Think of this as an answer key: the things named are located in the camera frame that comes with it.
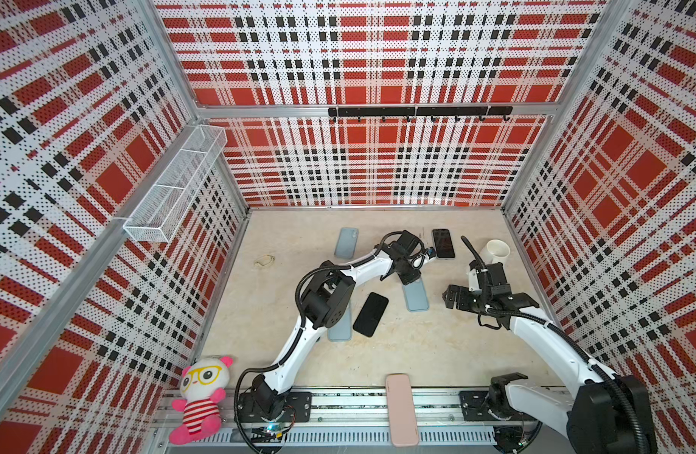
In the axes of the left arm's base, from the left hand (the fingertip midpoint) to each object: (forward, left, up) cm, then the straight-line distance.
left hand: (413, 274), depth 100 cm
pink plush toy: (-37, +60, +5) cm, 71 cm away
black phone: (-15, +16, -1) cm, 21 cm away
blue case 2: (-20, +25, -1) cm, 32 cm away
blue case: (+15, +25, -1) cm, 29 cm away
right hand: (-14, -11, +8) cm, 20 cm away
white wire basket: (+11, +84, +19) cm, 87 cm away
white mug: (+8, -31, +3) cm, 33 cm away
